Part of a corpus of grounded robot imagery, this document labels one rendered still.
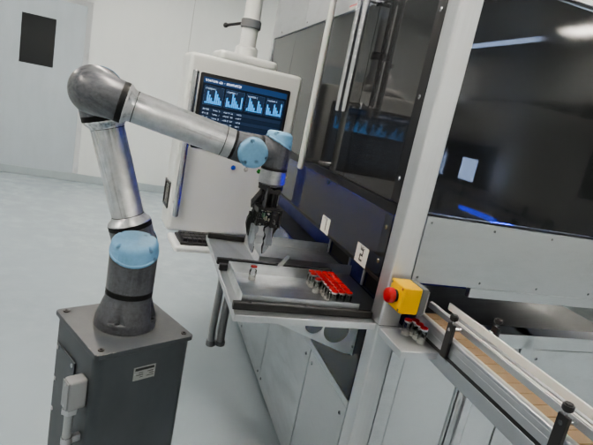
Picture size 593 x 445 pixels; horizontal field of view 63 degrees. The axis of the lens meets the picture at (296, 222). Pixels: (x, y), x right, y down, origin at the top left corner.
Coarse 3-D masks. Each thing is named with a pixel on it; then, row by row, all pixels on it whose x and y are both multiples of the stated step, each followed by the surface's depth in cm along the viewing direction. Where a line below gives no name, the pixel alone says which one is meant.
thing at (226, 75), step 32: (192, 64) 196; (224, 64) 201; (256, 64) 207; (224, 96) 204; (256, 96) 209; (288, 96) 215; (256, 128) 213; (288, 128) 219; (192, 160) 206; (224, 160) 212; (192, 192) 210; (224, 192) 216; (256, 192) 222; (192, 224) 214; (224, 224) 220
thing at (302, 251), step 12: (276, 240) 191; (288, 240) 192; (300, 240) 193; (252, 252) 172; (276, 252) 183; (288, 252) 186; (300, 252) 189; (312, 252) 193; (324, 252) 196; (300, 264) 168; (312, 264) 169; (324, 264) 170; (336, 264) 172
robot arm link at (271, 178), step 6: (264, 174) 137; (270, 174) 137; (276, 174) 137; (282, 174) 138; (264, 180) 138; (270, 180) 137; (276, 180) 137; (282, 180) 139; (270, 186) 138; (276, 186) 139
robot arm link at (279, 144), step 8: (272, 136) 135; (280, 136) 134; (288, 136) 135; (272, 144) 135; (280, 144) 135; (288, 144) 136; (272, 152) 135; (280, 152) 135; (288, 152) 137; (272, 160) 136; (280, 160) 136; (288, 160) 138; (264, 168) 137; (272, 168) 136; (280, 168) 137
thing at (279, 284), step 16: (240, 272) 153; (272, 272) 156; (288, 272) 158; (304, 272) 159; (240, 288) 132; (256, 288) 143; (272, 288) 146; (288, 288) 148; (304, 288) 151; (304, 304) 133; (320, 304) 135; (336, 304) 136; (352, 304) 137
